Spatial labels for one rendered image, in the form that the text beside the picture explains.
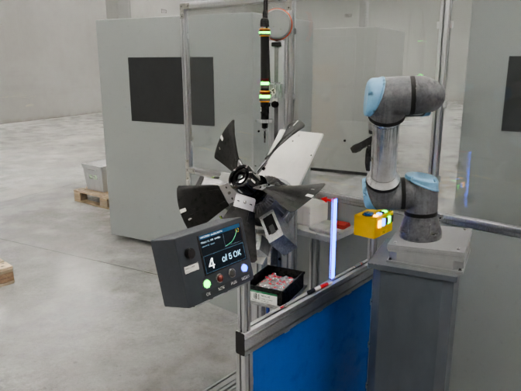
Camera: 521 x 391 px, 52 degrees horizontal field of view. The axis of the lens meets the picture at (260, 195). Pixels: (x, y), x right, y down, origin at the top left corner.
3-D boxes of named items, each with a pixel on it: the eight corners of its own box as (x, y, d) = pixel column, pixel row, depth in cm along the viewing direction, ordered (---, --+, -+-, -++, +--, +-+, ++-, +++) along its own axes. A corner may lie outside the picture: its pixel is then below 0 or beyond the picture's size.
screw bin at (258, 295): (267, 280, 224) (267, 264, 222) (305, 287, 216) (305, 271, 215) (243, 300, 205) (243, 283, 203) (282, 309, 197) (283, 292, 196)
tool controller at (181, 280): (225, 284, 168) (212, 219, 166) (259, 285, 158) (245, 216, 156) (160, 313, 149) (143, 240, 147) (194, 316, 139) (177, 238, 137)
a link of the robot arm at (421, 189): (441, 214, 187) (442, 177, 183) (401, 215, 189) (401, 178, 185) (435, 205, 198) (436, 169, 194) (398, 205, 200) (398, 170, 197)
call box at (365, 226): (371, 229, 239) (373, 205, 237) (392, 233, 233) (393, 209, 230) (353, 237, 227) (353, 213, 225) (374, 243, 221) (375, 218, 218)
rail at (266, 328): (373, 271, 240) (374, 254, 238) (381, 273, 238) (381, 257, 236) (235, 352, 174) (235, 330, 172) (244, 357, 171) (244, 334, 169)
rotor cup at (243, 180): (243, 178, 243) (229, 164, 234) (271, 174, 236) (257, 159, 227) (238, 206, 237) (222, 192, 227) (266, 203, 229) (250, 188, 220)
